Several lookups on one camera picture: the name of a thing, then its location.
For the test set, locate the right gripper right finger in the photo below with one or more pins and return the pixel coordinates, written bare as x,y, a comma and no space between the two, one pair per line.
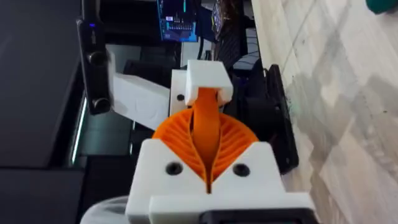
248,183

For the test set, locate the bare white finger of the left gripper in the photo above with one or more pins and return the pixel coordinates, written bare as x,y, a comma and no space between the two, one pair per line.
206,74

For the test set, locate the white orange finger of the left gripper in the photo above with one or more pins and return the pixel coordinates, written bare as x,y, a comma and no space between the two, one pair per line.
178,90

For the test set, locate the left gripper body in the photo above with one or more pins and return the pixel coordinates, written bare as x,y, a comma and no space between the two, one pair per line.
252,102

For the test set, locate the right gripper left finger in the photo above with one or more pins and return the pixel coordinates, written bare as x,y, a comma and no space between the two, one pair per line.
155,174

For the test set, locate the black upright wrist plate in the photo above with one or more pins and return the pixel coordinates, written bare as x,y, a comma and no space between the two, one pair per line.
284,130

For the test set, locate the computer monitor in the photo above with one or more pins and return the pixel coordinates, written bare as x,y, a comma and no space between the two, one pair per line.
177,20

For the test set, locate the green tub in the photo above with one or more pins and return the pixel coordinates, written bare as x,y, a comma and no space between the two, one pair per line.
383,5

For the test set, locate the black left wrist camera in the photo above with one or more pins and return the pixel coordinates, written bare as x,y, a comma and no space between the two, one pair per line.
93,68

